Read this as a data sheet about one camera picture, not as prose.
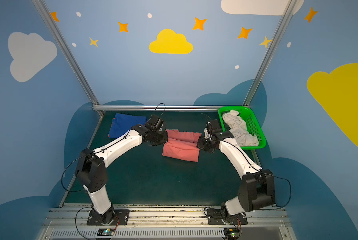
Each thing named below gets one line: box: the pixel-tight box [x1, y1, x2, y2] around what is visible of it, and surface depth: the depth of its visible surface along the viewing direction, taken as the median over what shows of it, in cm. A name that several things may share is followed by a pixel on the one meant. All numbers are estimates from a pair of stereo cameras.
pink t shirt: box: [162, 129, 202, 163], surface depth 92 cm
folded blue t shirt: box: [108, 113, 147, 139], surface depth 111 cm
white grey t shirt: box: [222, 110, 259, 147], surface depth 112 cm
